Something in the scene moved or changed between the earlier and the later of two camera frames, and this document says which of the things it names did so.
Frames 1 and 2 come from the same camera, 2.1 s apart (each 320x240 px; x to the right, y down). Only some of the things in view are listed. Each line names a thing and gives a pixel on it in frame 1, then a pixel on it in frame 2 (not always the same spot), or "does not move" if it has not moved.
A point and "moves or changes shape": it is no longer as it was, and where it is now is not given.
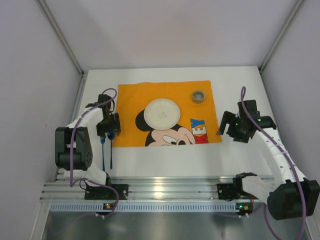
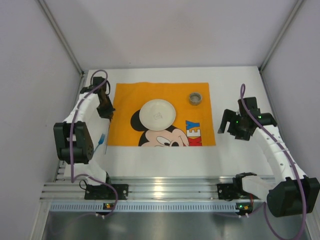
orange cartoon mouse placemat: (198, 123) does not move
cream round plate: (161, 114) moves or changes shape
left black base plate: (104, 193) does not move
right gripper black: (231, 124) does not move
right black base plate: (225, 191) does not move
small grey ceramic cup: (198, 96) moves or changes shape
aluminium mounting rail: (141, 188) does not move
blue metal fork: (102, 141) moves or changes shape
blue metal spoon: (110, 135) -> (107, 138)
